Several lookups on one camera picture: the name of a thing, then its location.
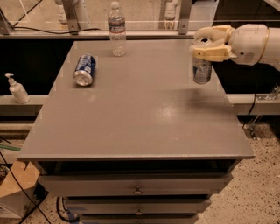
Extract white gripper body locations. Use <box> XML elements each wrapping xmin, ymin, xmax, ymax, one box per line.
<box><xmin>228</xmin><ymin>24</ymin><xmax>269</xmax><ymax>66</ymax></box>

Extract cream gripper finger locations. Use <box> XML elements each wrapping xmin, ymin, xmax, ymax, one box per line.
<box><xmin>191</xmin><ymin>44</ymin><xmax>237</xmax><ymax>62</ymax></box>
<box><xmin>193</xmin><ymin>25</ymin><xmax>235</xmax><ymax>43</ymax></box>

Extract silver redbull can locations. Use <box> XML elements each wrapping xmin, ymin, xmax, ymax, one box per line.
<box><xmin>192</xmin><ymin>57</ymin><xmax>212</xmax><ymax>84</ymax></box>

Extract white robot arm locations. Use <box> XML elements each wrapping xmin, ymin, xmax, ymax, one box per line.
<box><xmin>190</xmin><ymin>24</ymin><xmax>280</xmax><ymax>71</ymax></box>

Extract blue pepsi can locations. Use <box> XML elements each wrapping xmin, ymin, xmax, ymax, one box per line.
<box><xmin>73</xmin><ymin>53</ymin><xmax>96</xmax><ymax>87</ymax></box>

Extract clear plastic water bottle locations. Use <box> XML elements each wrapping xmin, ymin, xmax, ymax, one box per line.
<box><xmin>108</xmin><ymin>1</ymin><xmax>126</xmax><ymax>57</ymax></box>

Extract grey drawer cabinet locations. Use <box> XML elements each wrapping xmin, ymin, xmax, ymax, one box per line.
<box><xmin>20</xmin><ymin>40</ymin><xmax>254</xmax><ymax>224</ymax></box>

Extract top drawer knob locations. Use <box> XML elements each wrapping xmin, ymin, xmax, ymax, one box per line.
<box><xmin>134</xmin><ymin>187</ymin><xmax>143</xmax><ymax>195</ymax></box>

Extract drawer knob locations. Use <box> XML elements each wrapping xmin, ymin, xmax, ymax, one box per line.
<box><xmin>136</xmin><ymin>209</ymin><xmax>143</xmax><ymax>216</ymax></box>
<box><xmin>134</xmin><ymin>187</ymin><xmax>143</xmax><ymax>195</ymax></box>

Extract white pump dispenser bottle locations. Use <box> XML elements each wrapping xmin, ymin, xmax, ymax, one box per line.
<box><xmin>5</xmin><ymin>73</ymin><xmax>30</xmax><ymax>104</ymax></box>

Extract cardboard box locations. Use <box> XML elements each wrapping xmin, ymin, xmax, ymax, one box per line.
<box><xmin>0</xmin><ymin>161</ymin><xmax>39</xmax><ymax>219</ymax></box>

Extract black cable on shelf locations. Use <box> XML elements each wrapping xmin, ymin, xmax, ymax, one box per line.
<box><xmin>11</xmin><ymin>26</ymin><xmax>102</xmax><ymax>35</ymax></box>

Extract black cable on floor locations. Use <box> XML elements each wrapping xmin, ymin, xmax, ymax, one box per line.
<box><xmin>0</xmin><ymin>151</ymin><xmax>53</xmax><ymax>224</ymax></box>

